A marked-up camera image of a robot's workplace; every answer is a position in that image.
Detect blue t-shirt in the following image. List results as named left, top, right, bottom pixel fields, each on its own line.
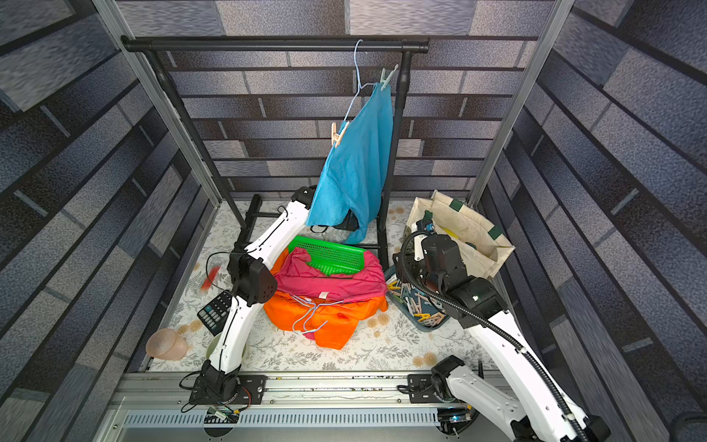
left=310, top=83, right=393, bottom=245

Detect beige clothespin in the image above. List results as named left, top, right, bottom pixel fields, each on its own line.
left=331, top=121, right=349, bottom=148

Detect orange garment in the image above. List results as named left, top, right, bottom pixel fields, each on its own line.
left=264, top=248, right=388, bottom=350

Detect light blue wire hanger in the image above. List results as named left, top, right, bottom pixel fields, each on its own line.
left=342, top=39, right=377, bottom=128

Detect white clothespin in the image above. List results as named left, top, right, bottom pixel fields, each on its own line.
left=379, top=64, right=400, bottom=90

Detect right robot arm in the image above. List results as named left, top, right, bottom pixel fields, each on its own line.
left=398, top=231, right=611, bottom=441

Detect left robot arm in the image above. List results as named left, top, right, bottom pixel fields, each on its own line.
left=202, top=187, right=314, bottom=390

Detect green plastic laundry basket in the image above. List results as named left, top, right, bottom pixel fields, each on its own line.
left=288, top=236, right=365, bottom=276

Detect teal clothespin tray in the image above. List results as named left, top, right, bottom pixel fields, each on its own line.
left=384, top=267, right=449, bottom=333

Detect pink garment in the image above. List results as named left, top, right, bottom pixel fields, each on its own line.
left=272, top=249, right=387, bottom=303

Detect black calculator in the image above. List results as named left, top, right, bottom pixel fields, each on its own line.
left=197, top=291, right=233, bottom=336

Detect green ceramic bowl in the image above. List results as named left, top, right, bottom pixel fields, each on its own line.
left=205, top=333, right=221, bottom=359

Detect pink plastic cup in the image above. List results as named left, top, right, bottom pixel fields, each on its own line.
left=145, top=329, right=189, bottom=361

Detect black clothes rack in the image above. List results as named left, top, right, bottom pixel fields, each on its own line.
left=120, top=35, right=430, bottom=269

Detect black corrugated cable conduit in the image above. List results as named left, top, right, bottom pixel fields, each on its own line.
left=397, top=230, right=592, bottom=442

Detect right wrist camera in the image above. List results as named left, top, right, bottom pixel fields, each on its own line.
left=412, top=210, right=436, bottom=262

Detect cream tote bag green handles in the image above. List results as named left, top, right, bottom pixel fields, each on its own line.
left=406, top=191, right=515, bottom=279

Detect spare wire hangers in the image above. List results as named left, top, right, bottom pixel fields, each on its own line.
left=291, top=295, right=342, bottom=335

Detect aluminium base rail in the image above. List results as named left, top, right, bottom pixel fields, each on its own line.
left=99, top=371, right=480, bottom=441

